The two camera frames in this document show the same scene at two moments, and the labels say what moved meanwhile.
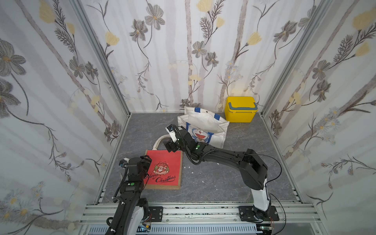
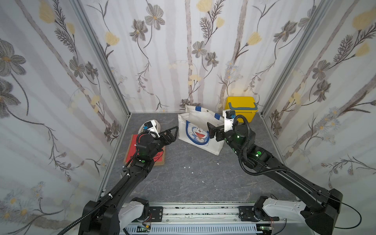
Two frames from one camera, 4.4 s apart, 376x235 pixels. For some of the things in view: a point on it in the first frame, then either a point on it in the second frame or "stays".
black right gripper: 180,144 → 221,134
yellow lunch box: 240,109 stays
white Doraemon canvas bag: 204,126 stays
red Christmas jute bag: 165,171 → 132,143
